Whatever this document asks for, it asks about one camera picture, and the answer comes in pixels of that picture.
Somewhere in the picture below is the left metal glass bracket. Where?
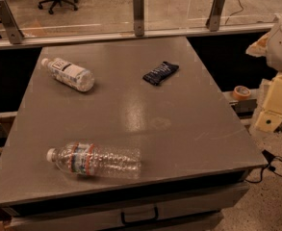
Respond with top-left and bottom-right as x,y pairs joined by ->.
0,0 -> 24,44

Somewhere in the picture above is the middle metal glass bracket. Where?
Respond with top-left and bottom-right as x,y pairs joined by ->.
133,0 -> 144,37

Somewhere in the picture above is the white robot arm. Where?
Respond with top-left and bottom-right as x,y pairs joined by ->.
245,14 -> 282,132

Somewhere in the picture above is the clear bottle with white label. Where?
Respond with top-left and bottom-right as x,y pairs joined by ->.
41,58 -> 94,92

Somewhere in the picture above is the dark blue snack packet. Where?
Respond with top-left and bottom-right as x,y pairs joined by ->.
142,62 -> 179,86

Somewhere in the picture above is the clear bottle with red-blue label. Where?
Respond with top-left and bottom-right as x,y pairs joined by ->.
46,141 -> 141,179

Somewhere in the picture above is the right metal glass bracket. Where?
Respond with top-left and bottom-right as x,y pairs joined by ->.
206,0 -> 225,32

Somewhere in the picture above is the roll of orange tape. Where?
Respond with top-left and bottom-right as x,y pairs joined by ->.
233,86 -> 251,101

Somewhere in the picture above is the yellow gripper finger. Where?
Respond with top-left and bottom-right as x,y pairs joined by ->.
255,73 -> 282,132

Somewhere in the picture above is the metal rail barrier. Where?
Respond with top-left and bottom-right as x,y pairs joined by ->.
0,22 -> 275,50

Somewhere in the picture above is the metal glass bracket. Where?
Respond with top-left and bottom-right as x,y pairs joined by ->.
206,0 -> 225,32
133,0 -> 144,37
0,0 -> 24,44

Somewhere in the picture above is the black floor cable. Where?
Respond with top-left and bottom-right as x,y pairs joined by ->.
244,149 -> 282,185

